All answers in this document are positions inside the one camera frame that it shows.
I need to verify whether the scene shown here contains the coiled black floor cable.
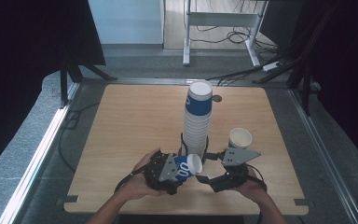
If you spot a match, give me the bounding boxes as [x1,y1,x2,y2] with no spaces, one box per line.
[189,24,255,45]

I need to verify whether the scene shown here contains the stack of paper cups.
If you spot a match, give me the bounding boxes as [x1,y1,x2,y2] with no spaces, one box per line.
[182,79,213,160]

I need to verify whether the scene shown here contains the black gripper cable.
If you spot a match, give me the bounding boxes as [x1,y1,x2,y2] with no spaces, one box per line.
[114,166,147,194]
[245,172,269,224]

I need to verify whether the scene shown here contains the thin black floor cable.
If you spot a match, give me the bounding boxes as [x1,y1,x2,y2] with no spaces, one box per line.
[57,102,101,173]

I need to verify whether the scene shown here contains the aluminium floor rail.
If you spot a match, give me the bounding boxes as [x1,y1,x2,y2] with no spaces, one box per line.
[0,81,82,224]
[288,88,358,224]
[105,77,200,86]

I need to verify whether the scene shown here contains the white metal desk frame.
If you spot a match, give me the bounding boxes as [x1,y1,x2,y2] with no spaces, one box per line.
[182,0,269,68]

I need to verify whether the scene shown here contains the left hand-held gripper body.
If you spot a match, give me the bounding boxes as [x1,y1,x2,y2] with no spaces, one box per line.
[143,149,181,192]

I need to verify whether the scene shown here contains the white power strip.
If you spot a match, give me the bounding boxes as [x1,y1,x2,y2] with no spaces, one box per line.
[262,61,283,72]

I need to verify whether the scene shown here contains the long black floor cable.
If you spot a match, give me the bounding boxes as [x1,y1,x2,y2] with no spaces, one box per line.
[204,64,281,87]

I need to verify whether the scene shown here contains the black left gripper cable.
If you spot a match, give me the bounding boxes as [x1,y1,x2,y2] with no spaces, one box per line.
[114,166,147,194]

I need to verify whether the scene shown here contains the person's left hand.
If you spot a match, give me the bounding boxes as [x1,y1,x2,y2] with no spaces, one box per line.
[115,147,166,202]

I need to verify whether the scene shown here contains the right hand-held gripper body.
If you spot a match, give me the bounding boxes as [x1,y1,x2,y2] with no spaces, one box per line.
[218,147,262,191]

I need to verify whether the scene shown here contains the white partition panel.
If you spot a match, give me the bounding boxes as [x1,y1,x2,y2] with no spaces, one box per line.
[88,0,166,45]

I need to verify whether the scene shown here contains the black stand legs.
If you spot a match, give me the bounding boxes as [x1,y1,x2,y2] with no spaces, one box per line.
[59,57,119,108]
[253,0,327,117]

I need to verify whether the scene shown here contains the black curtain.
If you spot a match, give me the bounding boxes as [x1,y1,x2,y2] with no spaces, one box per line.
[292,0,358,172]
[0,0,106,180]

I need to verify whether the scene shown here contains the black wire cup holder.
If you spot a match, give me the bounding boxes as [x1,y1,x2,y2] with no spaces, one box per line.
[178,132,211,161]

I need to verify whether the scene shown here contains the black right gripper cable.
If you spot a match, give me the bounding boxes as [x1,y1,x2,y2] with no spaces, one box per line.
[245,172,269,224]

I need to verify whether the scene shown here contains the person's right hand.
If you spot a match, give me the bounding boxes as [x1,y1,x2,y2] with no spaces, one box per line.
[231,167,269,204]

